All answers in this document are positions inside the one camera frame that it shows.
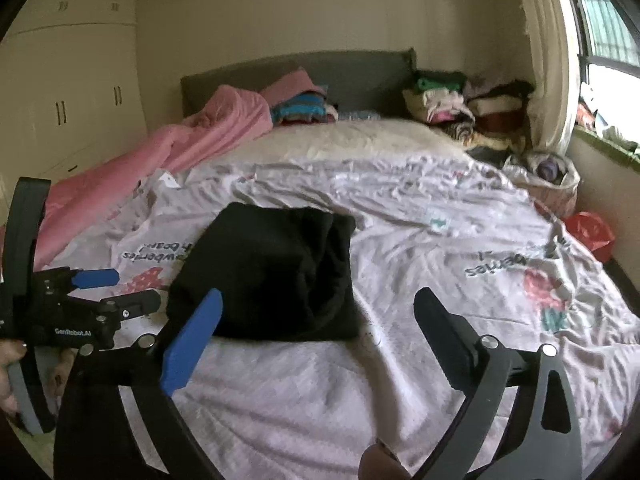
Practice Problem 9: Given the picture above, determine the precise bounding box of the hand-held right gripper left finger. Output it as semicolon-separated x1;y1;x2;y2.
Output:
52;288;224;480

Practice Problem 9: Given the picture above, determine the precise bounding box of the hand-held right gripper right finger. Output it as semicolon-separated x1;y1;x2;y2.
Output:
414;287;583;480

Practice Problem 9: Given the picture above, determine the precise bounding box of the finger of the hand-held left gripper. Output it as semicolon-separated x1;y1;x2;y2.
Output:
70;268;121;289
100;288;162;322

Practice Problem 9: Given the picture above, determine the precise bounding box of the black t-shirt with orange patches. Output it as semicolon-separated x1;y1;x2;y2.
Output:
166;202;362;343

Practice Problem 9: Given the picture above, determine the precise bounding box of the white bag of clothes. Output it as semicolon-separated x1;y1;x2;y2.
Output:
505;152;581;216

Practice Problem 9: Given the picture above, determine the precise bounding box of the pile of folded clothes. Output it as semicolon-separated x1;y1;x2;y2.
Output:
402;70;536;153

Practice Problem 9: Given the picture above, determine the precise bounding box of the person's left hand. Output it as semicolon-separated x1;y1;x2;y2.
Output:
0;340;77;416

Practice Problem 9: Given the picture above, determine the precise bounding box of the person's right hand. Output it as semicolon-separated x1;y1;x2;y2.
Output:
360;437;416;480

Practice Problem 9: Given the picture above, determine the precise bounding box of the printed white duvet cover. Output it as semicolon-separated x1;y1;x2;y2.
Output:
50;152;640;480

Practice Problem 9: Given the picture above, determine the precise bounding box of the pink quilt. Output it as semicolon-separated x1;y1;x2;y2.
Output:
0;85;273;281

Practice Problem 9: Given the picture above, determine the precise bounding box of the light green cloth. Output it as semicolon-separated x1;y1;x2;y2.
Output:
12;427;56;478

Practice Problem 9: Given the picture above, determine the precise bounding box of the red plastic bag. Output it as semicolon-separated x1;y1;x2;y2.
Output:
567;211;617;262

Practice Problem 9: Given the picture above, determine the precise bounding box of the white wardrobe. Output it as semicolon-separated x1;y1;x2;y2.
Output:
0;0;151;196

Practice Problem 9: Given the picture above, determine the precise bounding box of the cream fleece blanket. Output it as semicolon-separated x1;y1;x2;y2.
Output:
250;119;471;171

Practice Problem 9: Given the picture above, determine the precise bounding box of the cluttered window sill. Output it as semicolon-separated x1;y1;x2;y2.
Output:
572;100;640;166

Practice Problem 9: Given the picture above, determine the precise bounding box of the teal striped folded cloth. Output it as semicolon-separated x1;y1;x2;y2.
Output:
272;92;341;126

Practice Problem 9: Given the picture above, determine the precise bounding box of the pink pillow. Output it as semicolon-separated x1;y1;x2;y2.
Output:
260;69;328;106

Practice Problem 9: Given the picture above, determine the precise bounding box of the grey headboard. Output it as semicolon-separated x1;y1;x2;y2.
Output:
180;49;418;121

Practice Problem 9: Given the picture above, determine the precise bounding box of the cream curtain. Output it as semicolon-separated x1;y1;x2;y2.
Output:
510;0;586;153

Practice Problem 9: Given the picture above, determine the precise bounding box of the window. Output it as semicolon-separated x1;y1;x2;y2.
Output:
565;0;640;126

